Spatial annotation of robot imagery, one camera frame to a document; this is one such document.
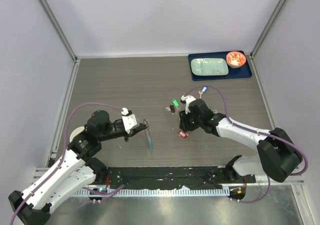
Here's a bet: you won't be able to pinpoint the metal keyring holder blue handle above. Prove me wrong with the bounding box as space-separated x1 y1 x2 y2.
143 118 154 153

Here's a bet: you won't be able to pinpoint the red tagged keys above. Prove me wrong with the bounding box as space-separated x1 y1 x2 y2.
178 130 189 139

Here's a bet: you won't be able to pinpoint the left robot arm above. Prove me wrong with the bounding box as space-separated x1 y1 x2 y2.
8 109 148 225

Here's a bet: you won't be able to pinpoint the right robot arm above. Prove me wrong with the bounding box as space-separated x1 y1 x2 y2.
179 95 303 183

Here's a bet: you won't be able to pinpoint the black tagged key bunch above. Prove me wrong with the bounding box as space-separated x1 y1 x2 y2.
165 104 176 114

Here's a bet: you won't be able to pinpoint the green tagged key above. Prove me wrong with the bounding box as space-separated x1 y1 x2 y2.
172 98 180 109

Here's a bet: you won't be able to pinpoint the blue tagged key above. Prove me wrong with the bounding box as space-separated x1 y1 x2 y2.
198 86 208 99

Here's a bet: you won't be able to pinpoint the light green rectangular plate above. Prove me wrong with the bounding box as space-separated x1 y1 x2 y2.
190 58 229 77

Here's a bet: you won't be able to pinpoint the dark blue tray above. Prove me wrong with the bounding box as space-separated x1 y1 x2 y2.
188 50 252 81

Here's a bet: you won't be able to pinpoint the red patterned bowl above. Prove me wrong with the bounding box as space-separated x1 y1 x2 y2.
226 51 247 68

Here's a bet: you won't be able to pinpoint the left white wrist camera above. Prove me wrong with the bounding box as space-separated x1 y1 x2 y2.
121 107 139 133

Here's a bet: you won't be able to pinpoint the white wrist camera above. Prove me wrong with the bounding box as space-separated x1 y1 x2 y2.
121 107 139 133
180 95 196 114

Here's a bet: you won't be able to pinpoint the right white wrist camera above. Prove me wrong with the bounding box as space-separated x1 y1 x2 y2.
180 95 196 114

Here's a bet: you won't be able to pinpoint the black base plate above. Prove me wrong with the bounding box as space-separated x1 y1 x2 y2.
92 166 256 192

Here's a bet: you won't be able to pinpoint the white slotted cable duct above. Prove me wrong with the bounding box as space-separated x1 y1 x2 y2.
72 186 230 198

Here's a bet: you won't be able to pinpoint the aluminium frame rail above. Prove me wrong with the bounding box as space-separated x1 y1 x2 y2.
32 58 81 183

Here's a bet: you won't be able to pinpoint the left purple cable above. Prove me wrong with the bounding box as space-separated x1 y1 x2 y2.
9 101 126 225

